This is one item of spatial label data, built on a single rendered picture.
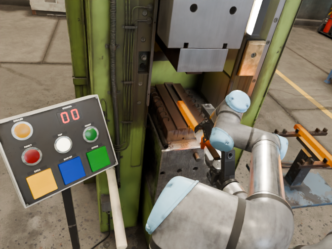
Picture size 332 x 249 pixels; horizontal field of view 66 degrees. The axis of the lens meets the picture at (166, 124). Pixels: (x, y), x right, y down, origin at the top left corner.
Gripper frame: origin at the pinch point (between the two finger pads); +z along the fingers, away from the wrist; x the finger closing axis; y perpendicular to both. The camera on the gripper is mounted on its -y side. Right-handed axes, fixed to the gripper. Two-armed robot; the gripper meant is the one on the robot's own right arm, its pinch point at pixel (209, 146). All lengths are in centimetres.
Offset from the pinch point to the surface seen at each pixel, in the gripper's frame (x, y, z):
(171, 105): -4.7, 2.2, 36.3
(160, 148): -15.7, 10.8, 13.8
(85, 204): -54, 100, 59
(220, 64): 6.3, -28.5, 16.7
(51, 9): -103, 77, 554
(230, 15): 5, -47, 16
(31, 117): -63, -17, 4
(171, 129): -10.3, 3.5, 18.0
